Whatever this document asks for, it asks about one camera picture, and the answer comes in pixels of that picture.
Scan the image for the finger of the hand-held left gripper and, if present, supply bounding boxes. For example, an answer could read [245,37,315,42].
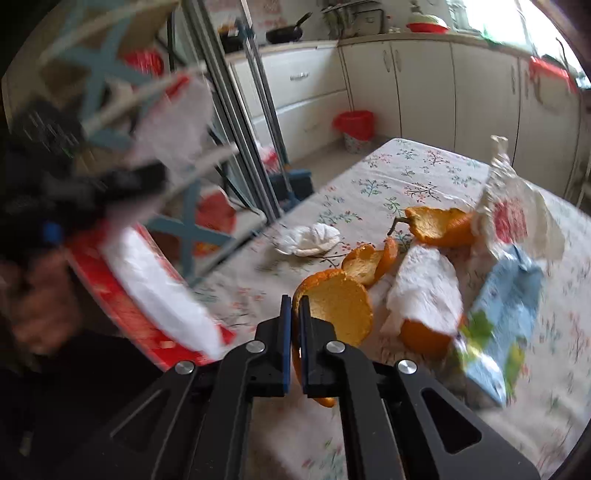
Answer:
[90,161,168,208]

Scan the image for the red bin with white bag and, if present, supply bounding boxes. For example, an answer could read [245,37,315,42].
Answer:
[65,222,232,370]

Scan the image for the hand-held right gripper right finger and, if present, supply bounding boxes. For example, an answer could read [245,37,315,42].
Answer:
[299,295,542,480]

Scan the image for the orange peel cup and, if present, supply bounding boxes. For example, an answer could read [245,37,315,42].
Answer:
[399,316,462,356]

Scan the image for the large round orange peel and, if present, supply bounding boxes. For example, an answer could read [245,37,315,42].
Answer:
[292,269,374,408]

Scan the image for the floral tablecloth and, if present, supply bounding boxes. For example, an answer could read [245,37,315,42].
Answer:
[185,137,587,480]

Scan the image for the small curled orange peel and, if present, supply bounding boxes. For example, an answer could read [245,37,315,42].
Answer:
[342,237,400,288]

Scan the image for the black frying pan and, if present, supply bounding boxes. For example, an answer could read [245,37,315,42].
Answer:
[265,13,314,44]

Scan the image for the small bin with red bag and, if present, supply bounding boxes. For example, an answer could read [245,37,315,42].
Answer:
[333,110,376,154]

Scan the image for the white plastic bag red print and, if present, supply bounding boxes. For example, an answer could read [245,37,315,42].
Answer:
[475,135,566,264]

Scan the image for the large white paper towel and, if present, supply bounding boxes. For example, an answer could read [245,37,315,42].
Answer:
[379,244,464,335]

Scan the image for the cream kitchen cabinets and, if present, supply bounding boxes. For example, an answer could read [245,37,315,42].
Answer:
[228,32,583,195]

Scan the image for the blue drink carton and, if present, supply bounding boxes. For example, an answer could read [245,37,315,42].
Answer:
[455,244,546,407]

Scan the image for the orange peel with stem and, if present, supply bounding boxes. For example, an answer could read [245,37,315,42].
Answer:
[390,206,476,247]

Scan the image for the crumpled white tissue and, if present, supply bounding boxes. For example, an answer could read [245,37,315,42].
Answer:
[272,222,342,257]

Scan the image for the red plastic basin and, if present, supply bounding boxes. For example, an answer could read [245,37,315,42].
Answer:
[406,13,450,34]

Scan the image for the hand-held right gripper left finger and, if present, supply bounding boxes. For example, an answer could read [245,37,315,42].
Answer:
[55,295,296,480]

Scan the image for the person's left hand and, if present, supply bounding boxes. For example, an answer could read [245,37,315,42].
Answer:
[0,251,80,356]

